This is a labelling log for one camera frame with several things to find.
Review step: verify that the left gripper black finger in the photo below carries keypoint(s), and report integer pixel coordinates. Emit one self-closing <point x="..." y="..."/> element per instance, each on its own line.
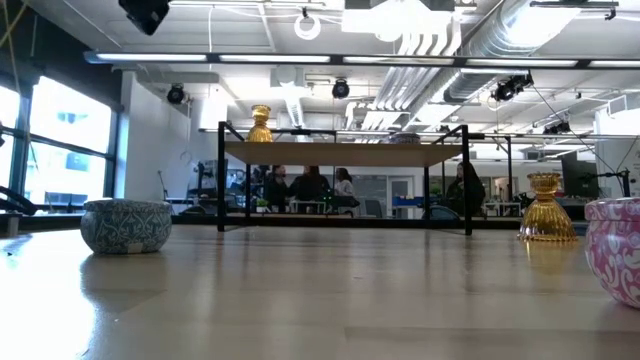
<point x="146" y="15"/>

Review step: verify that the amber ribbed glass candle holder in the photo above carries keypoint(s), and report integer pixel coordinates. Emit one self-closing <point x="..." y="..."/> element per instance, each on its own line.
<point x="546" y="220"/>
<point x="260" y="131"/>

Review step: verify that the teal patterned candle tin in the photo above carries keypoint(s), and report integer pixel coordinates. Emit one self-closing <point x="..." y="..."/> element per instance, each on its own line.
<point x="125" y="227"/>

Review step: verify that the dark patterned candle tin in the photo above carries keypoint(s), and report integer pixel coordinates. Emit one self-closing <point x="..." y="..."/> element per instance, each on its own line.
<point x="404" y="138"/>

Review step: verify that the pink patterned candle tin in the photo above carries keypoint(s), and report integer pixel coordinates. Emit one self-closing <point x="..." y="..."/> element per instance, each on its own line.
<point x="617" y="250"/>

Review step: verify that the black background robot arm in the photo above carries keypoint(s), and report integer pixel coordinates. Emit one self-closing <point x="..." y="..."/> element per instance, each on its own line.
<point x="345" y="201"/>

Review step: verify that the black ceiling spotlight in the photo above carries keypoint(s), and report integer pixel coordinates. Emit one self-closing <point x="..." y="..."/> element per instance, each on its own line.
<point x="176" y="94"/>
<point x="556" y="128"/>
<point x="507" y="90"/>
<point x="340" y="89"/>

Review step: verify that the large dark-framed window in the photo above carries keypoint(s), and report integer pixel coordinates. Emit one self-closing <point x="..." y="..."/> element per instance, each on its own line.
<point x="65" y="170"/>

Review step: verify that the black overhead LED light bar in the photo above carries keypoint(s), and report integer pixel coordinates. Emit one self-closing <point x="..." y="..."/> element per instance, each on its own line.
<point x="335" y="59"/>

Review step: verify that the person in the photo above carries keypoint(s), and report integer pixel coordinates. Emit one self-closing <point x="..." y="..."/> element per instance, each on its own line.
<point x="344" y="186"/>
<point x="310" y="187"/>
<point x="276" y="192"/>
<point x="465" y="192"/>

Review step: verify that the small potted plant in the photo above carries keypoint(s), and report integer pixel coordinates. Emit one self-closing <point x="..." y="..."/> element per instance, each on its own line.
<point x="261" y="205"/>

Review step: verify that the small white table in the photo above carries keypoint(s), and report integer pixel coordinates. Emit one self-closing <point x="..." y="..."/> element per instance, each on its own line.
<point x="307" y="202"/>

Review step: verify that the blue table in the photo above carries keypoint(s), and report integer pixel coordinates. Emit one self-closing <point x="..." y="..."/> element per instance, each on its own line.
<point x="407" y="201"/>

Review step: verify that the rounded chair back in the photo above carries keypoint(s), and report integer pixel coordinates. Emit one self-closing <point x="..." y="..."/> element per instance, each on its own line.
<point x="442" y="213"/>

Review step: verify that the dark computer monitor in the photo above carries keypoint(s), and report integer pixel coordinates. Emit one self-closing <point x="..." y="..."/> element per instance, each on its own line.
<point x="579" y="175"/>

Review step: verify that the black diagonal frame brace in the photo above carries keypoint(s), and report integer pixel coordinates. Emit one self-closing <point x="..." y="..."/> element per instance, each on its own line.
<point x="20" y="204"/>

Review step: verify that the wooden shelf black metal frame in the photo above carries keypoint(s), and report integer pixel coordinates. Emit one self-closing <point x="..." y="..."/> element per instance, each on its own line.
<point x="340" y="154"/>

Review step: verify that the white overhead mount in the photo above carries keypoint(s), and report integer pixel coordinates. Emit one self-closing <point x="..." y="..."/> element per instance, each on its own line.
<point x="395" y="20"/>

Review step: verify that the black rig frame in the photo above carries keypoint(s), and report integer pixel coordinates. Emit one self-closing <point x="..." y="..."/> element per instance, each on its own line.
<point x="350" y="221"/>

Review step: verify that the silver ventilation duct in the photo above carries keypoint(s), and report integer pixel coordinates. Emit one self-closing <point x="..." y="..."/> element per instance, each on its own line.
<point x="500" y="35"/>

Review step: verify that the black ceiling track rail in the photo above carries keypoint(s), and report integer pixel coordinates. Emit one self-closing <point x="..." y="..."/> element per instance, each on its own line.
<point x="575" y="4"/>

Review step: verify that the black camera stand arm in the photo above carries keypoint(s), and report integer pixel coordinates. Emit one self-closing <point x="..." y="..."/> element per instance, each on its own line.
<point x="625" y="182"/>

